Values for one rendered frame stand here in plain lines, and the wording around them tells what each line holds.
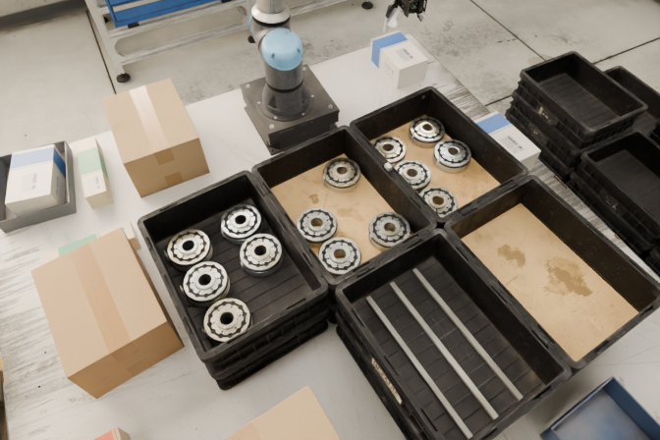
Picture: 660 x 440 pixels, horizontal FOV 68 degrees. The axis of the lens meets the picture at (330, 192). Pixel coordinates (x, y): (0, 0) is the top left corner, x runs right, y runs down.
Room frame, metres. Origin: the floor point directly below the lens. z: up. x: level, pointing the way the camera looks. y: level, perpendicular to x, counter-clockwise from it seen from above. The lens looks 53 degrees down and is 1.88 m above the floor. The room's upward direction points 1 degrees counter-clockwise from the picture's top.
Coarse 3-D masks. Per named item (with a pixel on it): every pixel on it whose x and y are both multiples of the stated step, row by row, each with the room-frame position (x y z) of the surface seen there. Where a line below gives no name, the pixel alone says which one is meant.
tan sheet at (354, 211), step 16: (304, 176) 0.86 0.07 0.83; (320, 176) 0.86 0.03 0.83; (288, 192) 0.81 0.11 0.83; (304, 192) 0.81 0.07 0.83; (320, 192) 0.80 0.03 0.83; (336, 192) 0.80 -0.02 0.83; (352, 192) 0.80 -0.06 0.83; (368, 192) 0.80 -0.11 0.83; (288, 208) 0.75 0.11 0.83; (304, 208) 0.75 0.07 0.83; (336, 208) 0.75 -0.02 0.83; (352, 208) 0.75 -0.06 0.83; (368, 208) 0.75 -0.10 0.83; (384, 208) 0.75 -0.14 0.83; (352, 224) 0.70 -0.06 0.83; (368, 224) 0.70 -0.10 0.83; (352, 240) 0.65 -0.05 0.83; (368, 240) 0.65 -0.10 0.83; (368, 256) 0.60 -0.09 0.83
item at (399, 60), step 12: (384, 36) 1.56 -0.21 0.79; (396, 36) 1.56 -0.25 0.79; (372, 48) 1.54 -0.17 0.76; (384, 48) 1.49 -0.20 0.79; (396, 48) 1.49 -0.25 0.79; (408, 48) 1.49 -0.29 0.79; (372, 60) 1.53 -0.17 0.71; (384, 60) 1.46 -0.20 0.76; (396, 60) 1.42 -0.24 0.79; (408, 60) 1.42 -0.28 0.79; (420, 60) 1.42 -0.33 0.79; (384, 72) 1.45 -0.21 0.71; (396, 72) 1.39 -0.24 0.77; (408, 72) 1.39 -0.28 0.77; (420, 72) 1.41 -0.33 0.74; (396, 84) 1.38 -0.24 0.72; (408, 84) 1.39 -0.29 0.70
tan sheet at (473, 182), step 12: (396, 132) 1.03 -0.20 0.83; (408, 132) 1.03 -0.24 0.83; (408, 144) 0.98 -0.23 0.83; (408, 156) 0.93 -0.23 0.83; (420, 156) 0.93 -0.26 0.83; (432, 168) 0.89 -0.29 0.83; (468, 168) 0.88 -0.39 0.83; (480, 168) 0.88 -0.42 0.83; (432, 180) 0.84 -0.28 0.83; (444, 180) 0.84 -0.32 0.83; (456, 180) 0.84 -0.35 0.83; (468, 180) 0.84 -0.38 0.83; (480, 180) 0.84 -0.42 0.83; (492, 180) 0.84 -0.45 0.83; (456, 192) 0.80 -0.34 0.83; (468, 192) 0.80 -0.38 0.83; (480, 192) 0.80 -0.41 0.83
